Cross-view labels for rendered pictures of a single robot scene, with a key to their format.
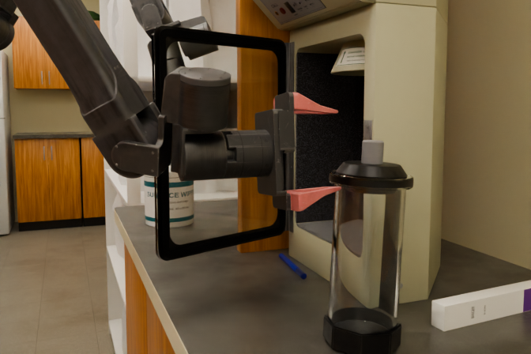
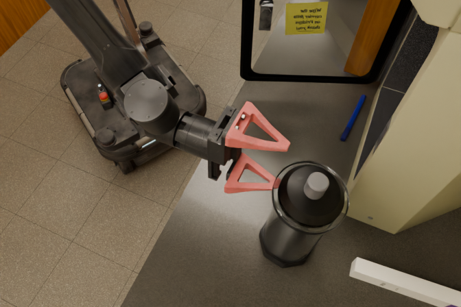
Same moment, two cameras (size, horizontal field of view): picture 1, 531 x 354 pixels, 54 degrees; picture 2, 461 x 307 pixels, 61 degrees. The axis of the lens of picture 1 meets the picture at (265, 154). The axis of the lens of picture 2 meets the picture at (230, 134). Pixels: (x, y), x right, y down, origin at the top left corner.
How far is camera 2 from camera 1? 65 cm
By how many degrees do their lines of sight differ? 63
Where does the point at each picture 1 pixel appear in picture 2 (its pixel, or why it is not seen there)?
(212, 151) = (162, 138)
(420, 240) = (404, 211)
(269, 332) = not seen: hidden behind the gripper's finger
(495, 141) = not seen: outside the picture
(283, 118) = (214, 146)
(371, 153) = (307, 190)
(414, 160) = (426, 173)
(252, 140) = (194, 142)
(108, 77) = (96, 59)
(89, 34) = (77, 24)
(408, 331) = (326, 255)
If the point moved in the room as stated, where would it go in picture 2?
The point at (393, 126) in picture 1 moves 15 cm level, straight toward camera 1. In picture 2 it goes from (412, 144) to (324, 197)
